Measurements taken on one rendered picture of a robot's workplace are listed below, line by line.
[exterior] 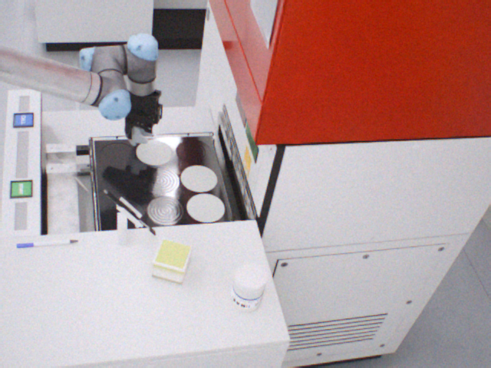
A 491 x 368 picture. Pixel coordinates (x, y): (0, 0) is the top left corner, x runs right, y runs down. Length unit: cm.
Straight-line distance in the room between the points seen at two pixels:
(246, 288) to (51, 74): 62
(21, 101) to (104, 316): 76
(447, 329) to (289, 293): 105
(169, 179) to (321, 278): 54
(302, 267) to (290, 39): 80
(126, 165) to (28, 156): 27
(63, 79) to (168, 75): 218
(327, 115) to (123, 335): 65
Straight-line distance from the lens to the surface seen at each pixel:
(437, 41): 139
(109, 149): 184
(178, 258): 143
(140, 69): 162
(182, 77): 359
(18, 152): 177
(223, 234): 157
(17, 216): 162
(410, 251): 196
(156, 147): 185
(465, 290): 299
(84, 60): 159
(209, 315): 143
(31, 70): 142
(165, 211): 169
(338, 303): 209
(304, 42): 127
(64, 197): 175
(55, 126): 204
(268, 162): 149
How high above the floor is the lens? 218
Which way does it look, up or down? 46 degrees down
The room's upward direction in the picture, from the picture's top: 12 degrees clockwise
